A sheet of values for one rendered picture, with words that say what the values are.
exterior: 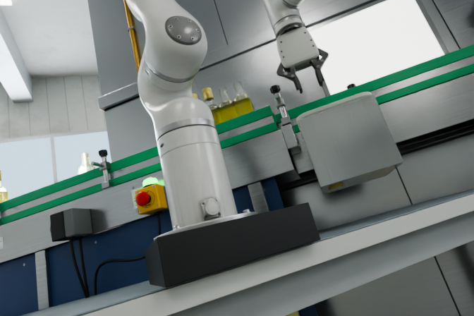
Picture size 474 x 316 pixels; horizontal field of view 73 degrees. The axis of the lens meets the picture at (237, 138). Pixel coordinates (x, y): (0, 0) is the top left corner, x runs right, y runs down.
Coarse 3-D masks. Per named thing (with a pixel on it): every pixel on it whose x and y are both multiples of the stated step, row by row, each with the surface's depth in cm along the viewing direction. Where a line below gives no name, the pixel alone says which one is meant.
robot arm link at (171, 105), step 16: (144, 64) 66; (144, 80) 69; (160, 80) 66; (192, 80) 70; (144, 96) 70; (160, 96) 69; (176, 96) 70; (192, 96) 74; (160, 112) 61; (176, 112) 59; (192, 112) 60; (208, 112) 63; (160, 128) 60; (176, 128) 58
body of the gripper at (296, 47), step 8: (288, 32) 88; (296, 32) 87; (304, 32) 87; (280, 40) 88; (288, 40) 87; (296, 40) 86; (304, 40) 86; (312, 40) 86; (280, 48) 88; (288, 48) 87; (296, 48) 86; (304, 48) 85; (312, 48) 85; (280, 56) 87; (288, 56) 86; (296, 56) 86; (304, 56) 85; (312, 56) 85; (288, 64) 86; (296, 64) 86; (304, 64) 88; (288, 72) 90
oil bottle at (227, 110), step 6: (222, 102) 113; (228, 102) 112; (222, 108) 112; (228, 108) 112; (234, 108) 112; (222, 114) 112; (228, 114) 111; (234, 114) 110; (222, 120) 111; (228, 120) 111
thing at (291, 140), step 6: (282, 126) 91; (288, 126) 91; (282, 132) 91; (288, 132) 91; (288, 138) 90; (294, 138) 90; (288, 144) 90; (294, 144) 89; (288, 150) 92; (294, 150) 93
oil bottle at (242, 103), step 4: (236, 96) 112; (240, 96) 112; (244, 96) 111; (248, 96) 113; (236, 100) 112; (240, 100) 111; (244, 100) 111; (248, 100) 110; (236, 104) 111; (240, 104) 111; (244, 104) 110; (248, 104) 110; (252, 104) 113; (236, 108) 111; (240, 108) 110; (244, 108) 110; (248, 108) 110; (252, 108) 110; (236, 112) 111; (240, 112) 110; (244, 112) 110; (248, 112) 109
